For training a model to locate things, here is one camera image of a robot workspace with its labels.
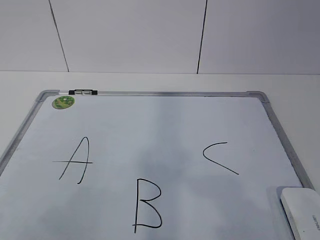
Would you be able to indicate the white rectangular board eraser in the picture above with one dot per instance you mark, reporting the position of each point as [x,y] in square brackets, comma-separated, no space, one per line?
[302,208]

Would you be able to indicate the black and silver marker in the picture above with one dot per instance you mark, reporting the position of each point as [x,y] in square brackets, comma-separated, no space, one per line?
[86,92]

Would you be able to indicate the round green magnet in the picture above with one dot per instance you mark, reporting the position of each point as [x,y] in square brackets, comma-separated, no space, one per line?
[63,102]

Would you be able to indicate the white whiteboard with aluminium frame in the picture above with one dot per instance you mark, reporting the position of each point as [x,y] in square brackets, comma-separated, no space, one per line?
[149,166]

